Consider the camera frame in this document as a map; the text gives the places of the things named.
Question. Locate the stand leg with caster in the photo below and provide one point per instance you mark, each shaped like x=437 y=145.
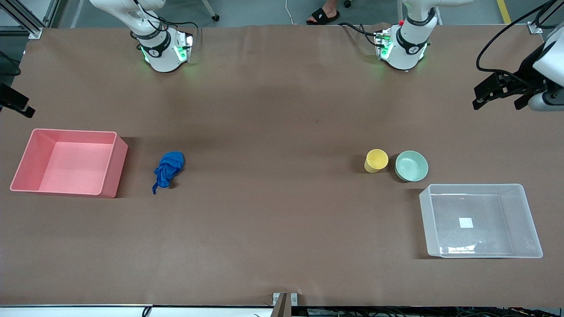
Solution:
x=210 y=11

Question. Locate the aluminium frame profile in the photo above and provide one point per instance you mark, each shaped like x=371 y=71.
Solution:
x=26 y=20

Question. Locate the yellow cup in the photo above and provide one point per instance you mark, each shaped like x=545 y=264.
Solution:
x=376 y=160

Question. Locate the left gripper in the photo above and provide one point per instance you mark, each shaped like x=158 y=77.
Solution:
x=527 y=70

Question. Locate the metal corner bracket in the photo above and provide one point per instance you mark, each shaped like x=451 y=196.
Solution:
x=535 y=28

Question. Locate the pink plastic bin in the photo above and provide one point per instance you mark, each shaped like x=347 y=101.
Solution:
x=70 y=167

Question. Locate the black sandal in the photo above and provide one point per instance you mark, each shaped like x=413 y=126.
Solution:
x=321 y=17

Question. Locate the white square sticker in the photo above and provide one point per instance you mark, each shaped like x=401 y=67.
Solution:
x=466 y=223

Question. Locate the mint green bowl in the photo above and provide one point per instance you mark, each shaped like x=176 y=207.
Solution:
x=411 y=166

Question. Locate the clear plastic box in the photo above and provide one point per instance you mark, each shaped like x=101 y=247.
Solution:
x=480 y=237

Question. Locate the blue cloth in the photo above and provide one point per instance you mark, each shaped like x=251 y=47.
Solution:
x=168 y=169

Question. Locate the brown paper table cover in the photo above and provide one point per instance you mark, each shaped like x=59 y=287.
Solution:
x=282 y=110

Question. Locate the metal bracket with post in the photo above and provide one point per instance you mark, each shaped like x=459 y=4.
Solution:
x=282 y=304

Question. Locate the person's bare leg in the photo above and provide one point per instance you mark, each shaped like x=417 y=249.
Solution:
x=330 y=5

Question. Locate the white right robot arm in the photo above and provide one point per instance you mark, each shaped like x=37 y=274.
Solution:
x=164 y=57

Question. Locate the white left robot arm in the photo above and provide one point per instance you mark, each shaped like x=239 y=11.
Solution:
x=405 y=48

